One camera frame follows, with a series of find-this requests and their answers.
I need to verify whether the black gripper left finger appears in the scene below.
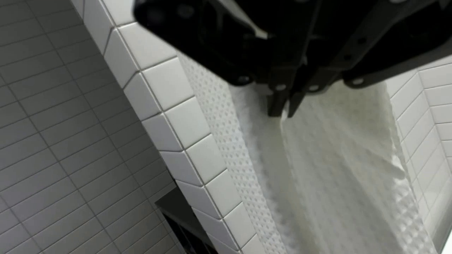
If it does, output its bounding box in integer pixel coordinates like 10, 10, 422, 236
133, 0, 285, 117

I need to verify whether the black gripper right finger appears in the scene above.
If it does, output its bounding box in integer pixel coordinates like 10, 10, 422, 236
288, 0, 452, 114

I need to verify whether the white dotted shower curtain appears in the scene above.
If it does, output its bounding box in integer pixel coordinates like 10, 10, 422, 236
181, 56, 438, 254

